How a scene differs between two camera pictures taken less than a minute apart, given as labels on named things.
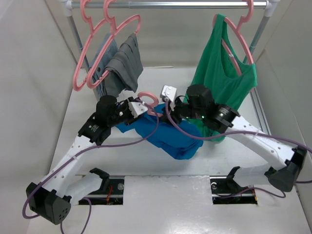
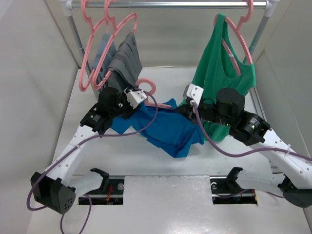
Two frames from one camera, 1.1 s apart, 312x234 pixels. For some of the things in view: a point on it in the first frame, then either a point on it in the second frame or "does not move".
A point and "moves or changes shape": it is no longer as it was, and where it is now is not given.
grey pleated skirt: (126, 68) does not move
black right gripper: (174, 114) → (188, 110)
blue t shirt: (166, 138) does not move
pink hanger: (155, 100) moves or changes shape
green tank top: (230, 80) does not move
